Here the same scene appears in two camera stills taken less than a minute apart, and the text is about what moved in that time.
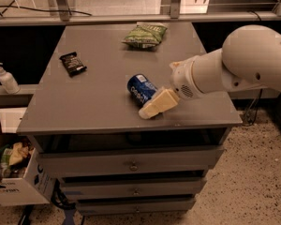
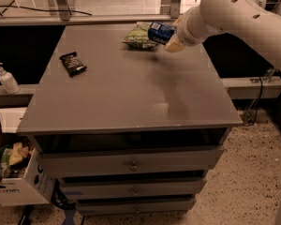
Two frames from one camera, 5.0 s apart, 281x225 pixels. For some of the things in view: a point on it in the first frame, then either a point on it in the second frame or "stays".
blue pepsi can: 140,88 -> 161,33
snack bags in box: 14,160 stays
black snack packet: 73,64 stays
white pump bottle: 7,80 stays
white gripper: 182,79 -> 184,33
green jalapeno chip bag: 146,35 stays
